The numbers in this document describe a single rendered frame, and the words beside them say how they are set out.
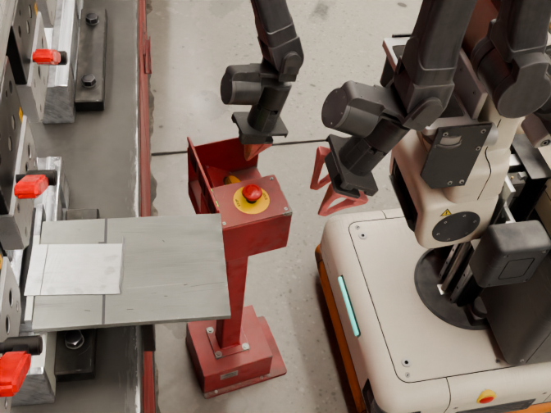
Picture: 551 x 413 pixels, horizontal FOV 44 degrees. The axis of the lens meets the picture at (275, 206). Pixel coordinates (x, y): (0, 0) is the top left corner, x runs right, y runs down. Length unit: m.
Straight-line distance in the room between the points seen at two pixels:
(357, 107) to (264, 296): 1.29
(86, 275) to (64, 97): 0.45
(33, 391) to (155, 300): 0.20
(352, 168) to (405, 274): 0.95
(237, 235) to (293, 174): 1.14
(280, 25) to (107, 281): 0.54
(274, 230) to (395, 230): 0.70
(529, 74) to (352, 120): 0.23
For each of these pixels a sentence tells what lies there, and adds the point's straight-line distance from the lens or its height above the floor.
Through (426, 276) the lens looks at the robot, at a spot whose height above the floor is 0.27.
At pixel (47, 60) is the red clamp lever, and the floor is 1.31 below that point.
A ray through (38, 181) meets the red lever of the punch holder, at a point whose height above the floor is 1.30.
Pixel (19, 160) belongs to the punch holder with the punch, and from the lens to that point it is 0.80.
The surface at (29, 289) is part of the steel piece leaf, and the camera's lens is 1.00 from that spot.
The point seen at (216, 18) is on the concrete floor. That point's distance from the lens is 3.13.
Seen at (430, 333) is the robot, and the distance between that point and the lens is 1.85.
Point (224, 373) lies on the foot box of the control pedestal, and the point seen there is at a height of 0.11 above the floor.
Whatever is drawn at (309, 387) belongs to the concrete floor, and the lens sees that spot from 2.02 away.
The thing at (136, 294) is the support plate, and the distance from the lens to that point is 0.97.
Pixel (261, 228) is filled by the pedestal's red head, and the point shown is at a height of 0.75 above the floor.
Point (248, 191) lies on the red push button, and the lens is 1.33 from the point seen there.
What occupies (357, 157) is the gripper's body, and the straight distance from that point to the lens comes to 1.01.
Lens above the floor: 1.82
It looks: 51 degrees down
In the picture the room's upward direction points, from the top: 8 degrees clockwise
